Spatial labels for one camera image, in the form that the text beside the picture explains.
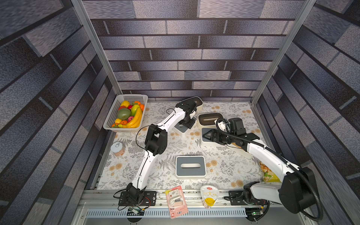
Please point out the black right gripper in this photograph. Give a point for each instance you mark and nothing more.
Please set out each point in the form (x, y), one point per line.
(219, 137)

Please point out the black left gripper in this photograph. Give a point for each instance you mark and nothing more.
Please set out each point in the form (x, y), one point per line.
(190, 124)

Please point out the grey lid tissue box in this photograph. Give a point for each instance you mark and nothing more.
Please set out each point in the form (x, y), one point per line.
(190, 167)
(208, 143)
(183, 130)

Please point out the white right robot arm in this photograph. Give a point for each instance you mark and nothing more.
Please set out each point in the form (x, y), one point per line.
(297, 190)

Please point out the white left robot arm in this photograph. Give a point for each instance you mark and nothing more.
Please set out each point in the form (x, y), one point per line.
(156, 143)

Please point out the dark brown lid tissue box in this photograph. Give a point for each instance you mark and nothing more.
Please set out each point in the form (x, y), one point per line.
(199, 103)

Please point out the brown lid rounded tissue box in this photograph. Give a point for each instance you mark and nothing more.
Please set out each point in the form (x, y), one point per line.
(208, 120)

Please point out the wooden lid tissue box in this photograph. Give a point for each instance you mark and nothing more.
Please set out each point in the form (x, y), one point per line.
(240, 150)

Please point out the orange toy fruit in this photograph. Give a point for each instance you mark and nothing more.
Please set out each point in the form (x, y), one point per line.
(140, 105)

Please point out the yellow-green toy pear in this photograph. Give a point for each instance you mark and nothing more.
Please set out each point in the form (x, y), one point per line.
(134, 109)

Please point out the yellow toy banana bunch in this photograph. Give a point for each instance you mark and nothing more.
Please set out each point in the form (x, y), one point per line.
(135, 122)

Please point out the yellow smiley snack cup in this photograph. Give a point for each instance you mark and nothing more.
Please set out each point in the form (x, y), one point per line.
(209, 195)

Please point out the white plastic fruit basket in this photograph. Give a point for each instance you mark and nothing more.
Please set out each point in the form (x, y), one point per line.
(112, 114)

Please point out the green toy mango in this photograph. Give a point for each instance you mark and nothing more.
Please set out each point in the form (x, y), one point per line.
(123, 114)

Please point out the pink blister pack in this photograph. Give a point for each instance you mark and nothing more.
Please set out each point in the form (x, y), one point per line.
(176, 202)

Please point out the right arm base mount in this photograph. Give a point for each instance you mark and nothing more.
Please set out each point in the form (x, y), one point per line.
(236, 198)

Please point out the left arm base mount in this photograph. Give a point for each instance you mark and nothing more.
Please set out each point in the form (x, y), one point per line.
(146, 199)

